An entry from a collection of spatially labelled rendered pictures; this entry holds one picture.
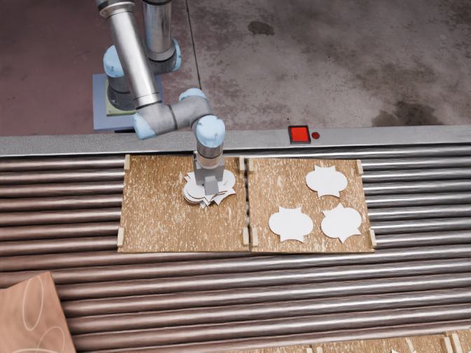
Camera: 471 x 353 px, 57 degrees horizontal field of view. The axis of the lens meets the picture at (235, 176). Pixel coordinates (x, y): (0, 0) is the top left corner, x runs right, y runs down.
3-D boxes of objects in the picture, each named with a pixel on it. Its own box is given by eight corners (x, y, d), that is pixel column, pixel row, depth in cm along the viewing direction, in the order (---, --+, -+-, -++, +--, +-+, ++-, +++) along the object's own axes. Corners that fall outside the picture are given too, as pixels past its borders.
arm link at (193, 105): (165, 93, 121) (179, 124, 117) (202, 82, 124) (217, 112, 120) (167, 110, 128) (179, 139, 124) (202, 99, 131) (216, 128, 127)
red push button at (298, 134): (289, 129, 166) (290, 127, 165) (305, 129, 167) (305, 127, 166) (292, 143, 163) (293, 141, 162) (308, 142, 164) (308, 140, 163)
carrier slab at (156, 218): (126, 157, 153) (125, 155, 152) (242, 159, 157) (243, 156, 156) (118, 253, 137) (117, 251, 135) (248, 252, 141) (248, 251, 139)
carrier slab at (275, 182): (246, 160, 157) (247, 157, 156) (357, 162, 161) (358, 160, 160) (251, 253, 141) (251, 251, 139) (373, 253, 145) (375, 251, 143)
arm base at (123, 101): (106, 80, 172) (101, 64, 163) (145, 76, 174) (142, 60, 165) (109, 113, 166) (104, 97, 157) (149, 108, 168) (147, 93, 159)
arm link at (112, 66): (103, 70, 162) (96, 45, 149) (139, 61, 165) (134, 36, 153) (113, 96, 157) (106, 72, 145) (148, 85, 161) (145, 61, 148)
